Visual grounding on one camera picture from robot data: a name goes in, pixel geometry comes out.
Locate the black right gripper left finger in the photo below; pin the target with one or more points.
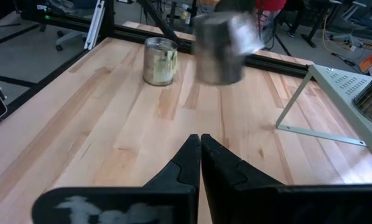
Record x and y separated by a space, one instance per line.
173 199

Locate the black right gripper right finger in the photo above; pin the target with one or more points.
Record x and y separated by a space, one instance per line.
235 199

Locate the tin candle holder white tag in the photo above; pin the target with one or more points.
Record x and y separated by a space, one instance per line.
218 53

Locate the tin candle holder green label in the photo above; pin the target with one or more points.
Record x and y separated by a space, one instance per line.
159 62

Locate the green perforated metal shelf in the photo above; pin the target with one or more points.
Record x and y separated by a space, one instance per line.
338 90

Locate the person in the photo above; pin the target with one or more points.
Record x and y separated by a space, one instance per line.
268 12

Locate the white aluminium profile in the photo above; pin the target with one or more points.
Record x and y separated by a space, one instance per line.
95 26

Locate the white office chair base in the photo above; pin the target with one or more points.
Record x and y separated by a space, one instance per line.
69 39

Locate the black aluminium frame rail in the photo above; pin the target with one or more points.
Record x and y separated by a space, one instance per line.
133 34
49 78

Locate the black diagonal frame brace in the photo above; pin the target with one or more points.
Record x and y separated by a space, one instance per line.
161 21

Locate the black frame upright post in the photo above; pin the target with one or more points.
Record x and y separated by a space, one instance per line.
109 17

